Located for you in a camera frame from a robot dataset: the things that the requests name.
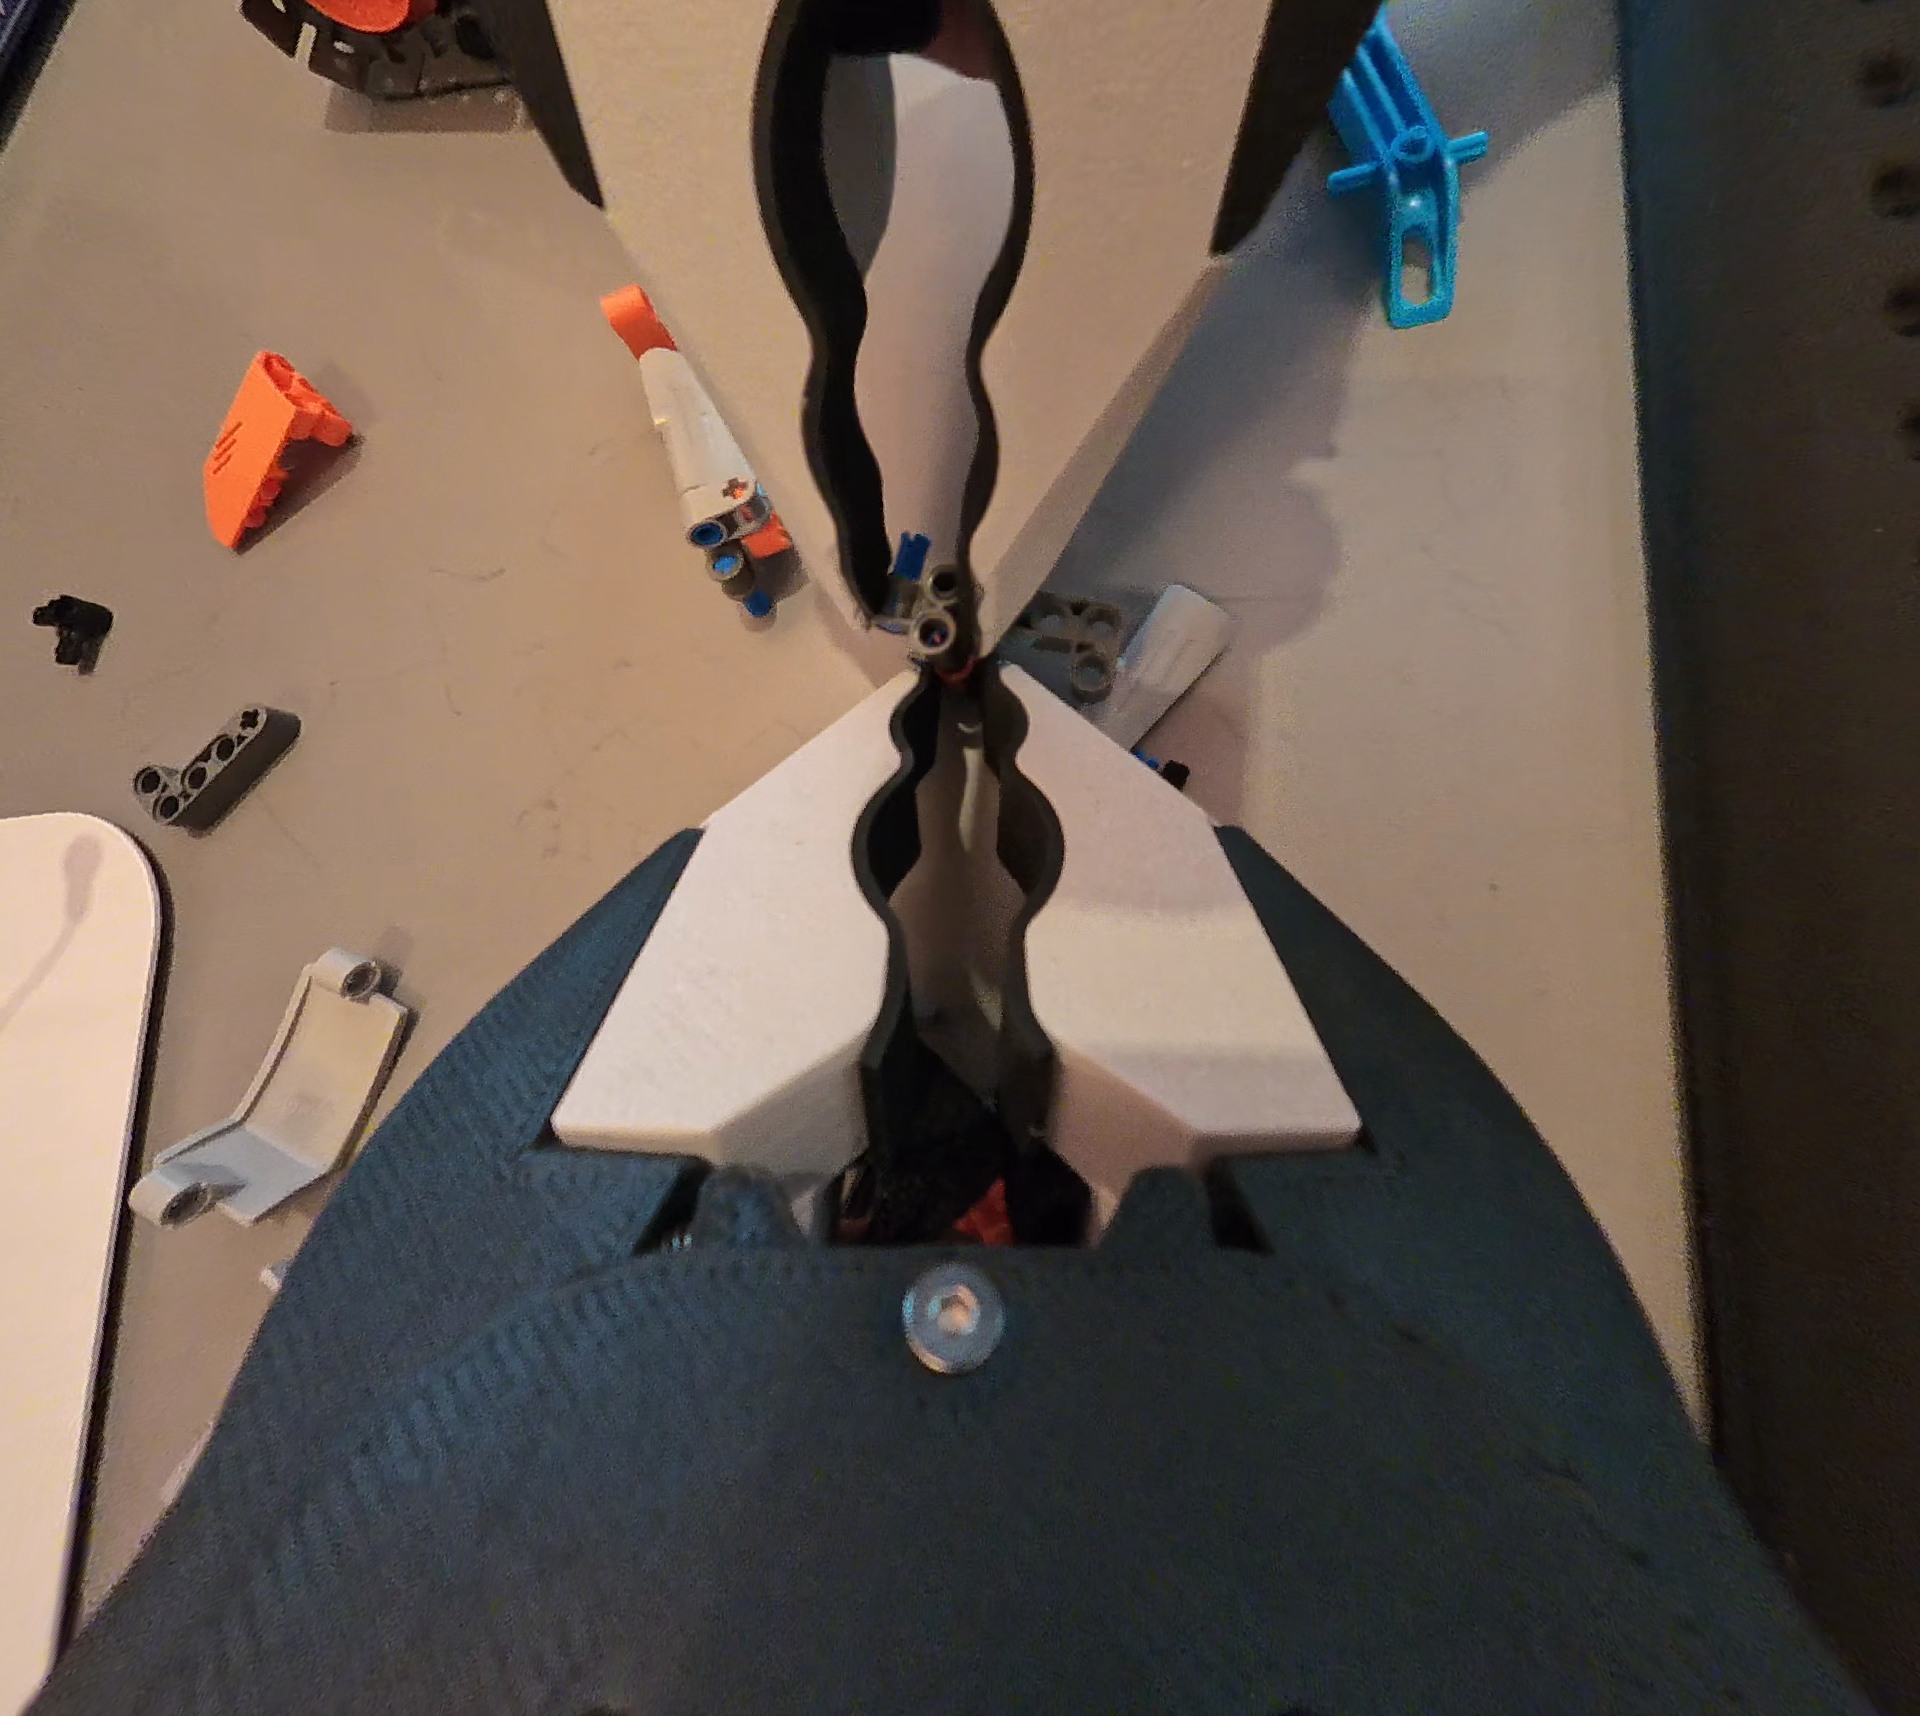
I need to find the orange wedge panel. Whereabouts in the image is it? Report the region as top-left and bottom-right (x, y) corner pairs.
(201, 347), (357, 549)

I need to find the grey white orange assembly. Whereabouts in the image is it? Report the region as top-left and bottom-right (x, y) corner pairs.
(599, 283), (792, 624)

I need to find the dark grey double-hole connector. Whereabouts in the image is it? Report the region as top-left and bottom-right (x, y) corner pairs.
(910, 565), (984, 671)

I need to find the dark grey beam assembly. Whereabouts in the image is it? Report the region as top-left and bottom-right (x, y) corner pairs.
(1028, 594), (1126, 704)

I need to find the grey curved panel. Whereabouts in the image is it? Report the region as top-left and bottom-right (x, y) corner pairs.
(127, 946), (415, 1226)

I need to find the white book stand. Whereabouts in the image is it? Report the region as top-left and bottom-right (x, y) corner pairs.
(0, 811), (165, 1711)

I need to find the light blue plastic tool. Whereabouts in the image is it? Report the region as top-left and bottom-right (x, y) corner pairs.
(1325, 14), (1488, 330)

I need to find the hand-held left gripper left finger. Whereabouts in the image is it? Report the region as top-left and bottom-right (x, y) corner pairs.
(551, 669), (921, 1166)

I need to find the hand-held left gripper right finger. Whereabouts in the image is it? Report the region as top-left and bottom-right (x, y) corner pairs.
(971, 669), (1361, 1168)

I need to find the silver wedge piece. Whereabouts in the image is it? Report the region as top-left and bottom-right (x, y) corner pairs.
(1118, 583), (1235, 739)

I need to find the dark grey three-hole beam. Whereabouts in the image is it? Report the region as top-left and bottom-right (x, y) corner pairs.
(132, 704), (303, 833)

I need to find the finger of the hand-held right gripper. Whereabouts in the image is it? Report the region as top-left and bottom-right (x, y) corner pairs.
(495, 0), (905, 630)
(968, 0), (1325, 624)

